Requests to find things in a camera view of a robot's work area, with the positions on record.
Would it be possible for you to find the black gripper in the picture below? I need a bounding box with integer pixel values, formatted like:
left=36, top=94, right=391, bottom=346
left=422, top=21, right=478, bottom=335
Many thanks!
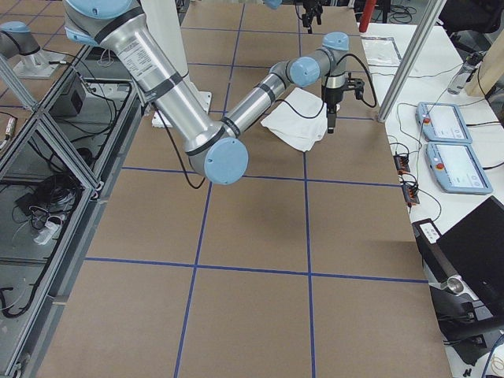
left=302, top=0, right=322, bottom=24
left=321, top=86, right=343, bottom=134

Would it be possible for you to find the white printed t-shirt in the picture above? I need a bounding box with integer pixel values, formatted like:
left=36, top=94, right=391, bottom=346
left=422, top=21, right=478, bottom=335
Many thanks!
left=261, top=88, right=327, bottom=152

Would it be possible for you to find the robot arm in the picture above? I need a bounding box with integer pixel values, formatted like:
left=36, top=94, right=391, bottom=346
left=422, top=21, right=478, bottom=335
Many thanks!
left=263, top=0, right=324, bottom=28
left=63, top=1, right=349, bottom=185

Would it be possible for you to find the third background robot arm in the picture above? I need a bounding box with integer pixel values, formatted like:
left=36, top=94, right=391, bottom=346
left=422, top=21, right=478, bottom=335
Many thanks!
left=1, top=20, right=41, bottom=59

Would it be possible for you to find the red cylinder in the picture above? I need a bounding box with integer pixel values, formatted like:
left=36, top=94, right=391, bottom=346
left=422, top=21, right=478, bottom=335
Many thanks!
left=358, top=0, right=377, bottom=33

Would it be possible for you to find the clear plastic sheet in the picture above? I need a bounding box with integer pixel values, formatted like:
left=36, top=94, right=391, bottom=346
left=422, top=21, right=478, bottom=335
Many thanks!
left=361, top=36, right=402, bottom=67

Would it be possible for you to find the orange black adapter box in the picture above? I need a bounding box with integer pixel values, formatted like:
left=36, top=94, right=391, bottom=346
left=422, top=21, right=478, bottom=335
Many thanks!
left=393, top=153, right=411, bottom=174

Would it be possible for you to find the far blue teach pendant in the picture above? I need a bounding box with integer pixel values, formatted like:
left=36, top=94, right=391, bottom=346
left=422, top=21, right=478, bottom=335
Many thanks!
left=416, top=102, right=473, bottom=144

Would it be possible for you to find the blue teach pendant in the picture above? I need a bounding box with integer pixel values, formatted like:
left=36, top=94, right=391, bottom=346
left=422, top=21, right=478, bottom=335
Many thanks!
left=416, top=102, right=473, bottom=144
left=425, top=142, right=493, bottom=195

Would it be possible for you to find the water bottle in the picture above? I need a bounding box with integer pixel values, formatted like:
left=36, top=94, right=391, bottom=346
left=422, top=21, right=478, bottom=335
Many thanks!
left=447, top=51, right=484, bottom=95

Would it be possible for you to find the near blue teach pendant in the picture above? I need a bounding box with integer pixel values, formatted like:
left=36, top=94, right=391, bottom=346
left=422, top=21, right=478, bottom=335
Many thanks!
left=425, top=142, right=493, bottom=195

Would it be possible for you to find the brown table mat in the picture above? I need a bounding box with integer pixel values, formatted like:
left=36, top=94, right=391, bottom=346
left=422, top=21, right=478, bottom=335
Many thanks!
left=37, top=3, right=454, bottom=378

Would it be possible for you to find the black laptop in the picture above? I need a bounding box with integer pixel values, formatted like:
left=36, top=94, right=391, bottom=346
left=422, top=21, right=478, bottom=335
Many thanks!
left=413, top=196, right=503, bottom=315

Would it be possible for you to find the black monitor stand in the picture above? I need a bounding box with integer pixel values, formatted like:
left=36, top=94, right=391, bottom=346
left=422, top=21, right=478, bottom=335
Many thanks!
left=429, top=286, right=503, bottom=366

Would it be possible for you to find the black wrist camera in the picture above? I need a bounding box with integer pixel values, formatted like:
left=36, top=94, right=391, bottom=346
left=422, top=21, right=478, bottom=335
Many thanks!
left=346, top=78, right=365, bottom=101

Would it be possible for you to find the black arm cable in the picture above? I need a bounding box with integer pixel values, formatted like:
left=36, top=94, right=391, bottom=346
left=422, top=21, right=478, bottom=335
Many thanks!
left=275, top=53, right=378, bottom=119

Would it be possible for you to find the aluminium frame post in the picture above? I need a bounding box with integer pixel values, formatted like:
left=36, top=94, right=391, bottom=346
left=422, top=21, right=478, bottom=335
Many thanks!
left=377, top=0, right=446, bottom=123

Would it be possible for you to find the aluminium frame rack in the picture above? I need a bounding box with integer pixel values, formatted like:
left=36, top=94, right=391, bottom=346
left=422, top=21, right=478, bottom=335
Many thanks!
left=1, top=47, right=143, bottom=377

